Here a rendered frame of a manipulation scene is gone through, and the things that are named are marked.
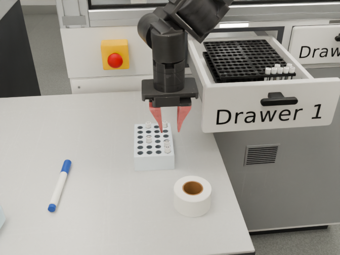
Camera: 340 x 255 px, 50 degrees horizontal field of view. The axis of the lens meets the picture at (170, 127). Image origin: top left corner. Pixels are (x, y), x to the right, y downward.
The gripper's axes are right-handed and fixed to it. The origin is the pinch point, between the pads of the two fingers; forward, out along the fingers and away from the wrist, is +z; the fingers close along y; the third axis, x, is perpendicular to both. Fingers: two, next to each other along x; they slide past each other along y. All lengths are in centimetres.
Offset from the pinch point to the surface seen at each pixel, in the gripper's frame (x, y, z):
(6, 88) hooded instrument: -82, 64, 29
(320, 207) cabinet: -42, -62, 69
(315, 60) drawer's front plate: -38, -45, 3
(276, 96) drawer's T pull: -2.5, -21.5, -4.5
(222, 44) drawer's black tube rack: -34.3, -16.5, -4.1
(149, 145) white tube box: -3.5, 4.4, 6.7
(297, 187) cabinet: -41, -50, 56
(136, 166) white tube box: 0.5, 7.1, 8.9
